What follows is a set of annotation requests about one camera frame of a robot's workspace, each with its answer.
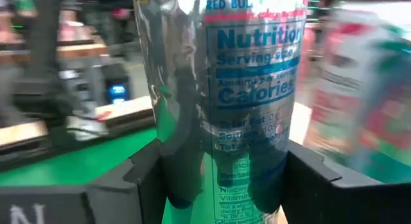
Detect black aluminium table frame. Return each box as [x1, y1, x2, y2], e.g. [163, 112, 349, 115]
[0, 113, 157, 170]

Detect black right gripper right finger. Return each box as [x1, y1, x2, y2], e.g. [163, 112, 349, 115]
[282, 140, 411, 224]

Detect tall white Celsius can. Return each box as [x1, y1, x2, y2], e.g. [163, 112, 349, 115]
[303, 7, 411, 185]

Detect silver mounting bracket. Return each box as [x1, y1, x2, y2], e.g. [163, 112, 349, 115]
[66, 114, 110, 142]

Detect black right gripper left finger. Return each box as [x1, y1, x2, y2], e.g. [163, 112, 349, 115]
[0, 139, 168, 224]

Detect black computer tower blue lights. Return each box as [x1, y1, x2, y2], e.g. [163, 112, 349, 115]
[103, 73, 132, 107]

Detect blue silver Red Bull can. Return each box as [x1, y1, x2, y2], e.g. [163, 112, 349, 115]
[133, 0, 309, 224]

